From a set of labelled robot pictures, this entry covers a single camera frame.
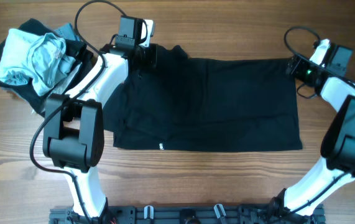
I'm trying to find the dark teal t-shirt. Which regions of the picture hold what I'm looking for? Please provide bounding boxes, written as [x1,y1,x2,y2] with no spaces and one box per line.
[103,46,303,152]

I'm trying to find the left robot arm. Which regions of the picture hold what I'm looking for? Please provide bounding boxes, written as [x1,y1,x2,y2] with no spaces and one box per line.
[43,44,156,223]

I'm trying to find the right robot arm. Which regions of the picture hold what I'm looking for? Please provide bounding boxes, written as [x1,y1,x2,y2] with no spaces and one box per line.
[267,55,355,223]

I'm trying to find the grey blue garment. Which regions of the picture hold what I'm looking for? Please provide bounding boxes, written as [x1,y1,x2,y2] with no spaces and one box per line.
[53,23,80,41]

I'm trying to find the light blue garment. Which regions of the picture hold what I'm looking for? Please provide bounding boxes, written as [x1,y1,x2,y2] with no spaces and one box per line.
[0,29,75,96]

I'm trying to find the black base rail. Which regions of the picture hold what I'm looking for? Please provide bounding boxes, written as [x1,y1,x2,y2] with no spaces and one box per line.
[48,203,326,224]

